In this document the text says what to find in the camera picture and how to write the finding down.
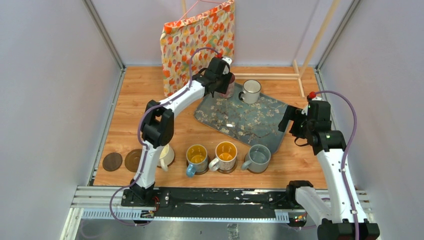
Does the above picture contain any pink mug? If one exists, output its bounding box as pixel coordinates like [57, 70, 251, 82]
[219, 74, 236, 99]

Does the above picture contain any white mug black handle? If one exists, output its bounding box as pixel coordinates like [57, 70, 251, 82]
[238, 79, 262, 104]

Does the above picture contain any grey ceramic mug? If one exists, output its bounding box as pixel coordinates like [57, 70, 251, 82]
[240, 144, 272, 174]

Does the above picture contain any white floral mug yellow inside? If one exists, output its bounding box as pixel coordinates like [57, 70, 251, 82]
[208, 141, 238, 172]

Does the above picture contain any blue butterfly mug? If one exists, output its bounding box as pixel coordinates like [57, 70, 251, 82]
[186, 144, 209, 178]

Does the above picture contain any cream ribbed mug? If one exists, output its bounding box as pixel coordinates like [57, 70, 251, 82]
[157, 144, 175, 172]

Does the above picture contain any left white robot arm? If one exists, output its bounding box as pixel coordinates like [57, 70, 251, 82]
[129, 56, 233, 207]

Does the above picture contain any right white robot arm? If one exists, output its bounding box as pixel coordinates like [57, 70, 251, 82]
[278, 97, 380, 240]

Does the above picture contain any dark brown round coaster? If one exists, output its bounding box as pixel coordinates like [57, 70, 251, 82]
[102, 152, 123, 172]

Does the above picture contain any floral fabric bag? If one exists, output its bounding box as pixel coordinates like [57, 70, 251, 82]
[160, 0, 236, 97]

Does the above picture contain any blue floral serving tray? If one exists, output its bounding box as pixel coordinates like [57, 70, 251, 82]
[194, 83, 288, 154]

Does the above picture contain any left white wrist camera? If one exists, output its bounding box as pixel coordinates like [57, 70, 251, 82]
[221, 56, 233, 75]

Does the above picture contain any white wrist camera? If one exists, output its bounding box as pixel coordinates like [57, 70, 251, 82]
[311, 96, 324, 101]
[221, 56, 233, 75]

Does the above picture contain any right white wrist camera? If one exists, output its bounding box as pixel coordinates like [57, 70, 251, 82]
[311, 96, 324, 101]

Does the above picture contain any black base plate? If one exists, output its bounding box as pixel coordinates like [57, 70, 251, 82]
[120, 187, 306, 220]

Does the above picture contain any aluminium rail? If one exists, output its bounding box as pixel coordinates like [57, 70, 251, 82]
[70, 186, 369, 224]

